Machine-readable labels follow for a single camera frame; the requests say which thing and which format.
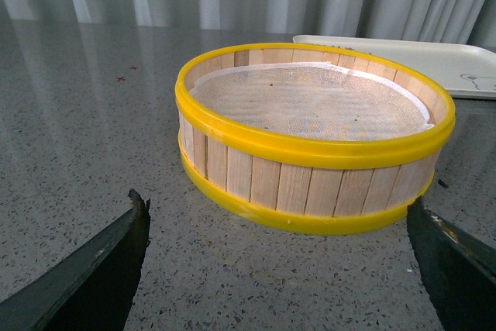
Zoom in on camera left gripper black left finger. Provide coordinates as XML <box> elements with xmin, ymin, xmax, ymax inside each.
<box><xmin>1</xmin><ymin>189</ymin><xmax>150</xmax><ymax>330</ymax></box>

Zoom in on camera left gripper black right finger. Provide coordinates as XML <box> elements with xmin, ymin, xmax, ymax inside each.
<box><xmin>407</xmin><ymin>198</ymin><xmax>495</xmax><ymax>330</ymax></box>

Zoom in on white bear print tray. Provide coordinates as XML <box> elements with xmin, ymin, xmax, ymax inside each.
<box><xmin>293</xmin><ymin>35</ymin><xmax>496</xmax><ymax>101</ymax></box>

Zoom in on yellow rimmed wooden steamer basket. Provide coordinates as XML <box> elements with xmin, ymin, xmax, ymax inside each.
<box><xmin>175</xmin><ymin>43</ymin><xmax>456</xmax><ymax>235</ymax></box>

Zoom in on white mesh steamer liner cloth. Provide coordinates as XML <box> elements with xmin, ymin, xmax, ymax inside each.
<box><xmin>190</xmin><ymin>62</ymin><xmax>433</xmax><ymax>141</ymax></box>

